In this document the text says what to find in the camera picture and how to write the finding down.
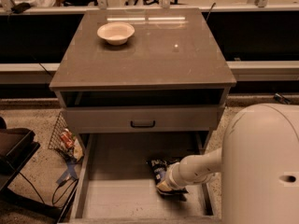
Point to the white paper bowl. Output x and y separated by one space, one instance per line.
116 33

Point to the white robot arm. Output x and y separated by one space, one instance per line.
259 166

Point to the black drawer handle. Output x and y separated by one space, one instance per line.
142 124

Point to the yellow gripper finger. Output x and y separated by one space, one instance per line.
163 187

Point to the blue Kettle chip bag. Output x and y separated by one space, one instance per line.
158 168

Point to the grey drawer cabinet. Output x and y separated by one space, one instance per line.
172 59

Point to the open grey middle drawer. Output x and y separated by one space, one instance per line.
116 185

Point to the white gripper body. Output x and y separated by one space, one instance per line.
172 178

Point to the closed grey top drawer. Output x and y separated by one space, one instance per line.
117 119

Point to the dark snack bar on floor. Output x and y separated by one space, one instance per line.
281 99

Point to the wire mesh basket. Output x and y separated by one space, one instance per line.
73 154

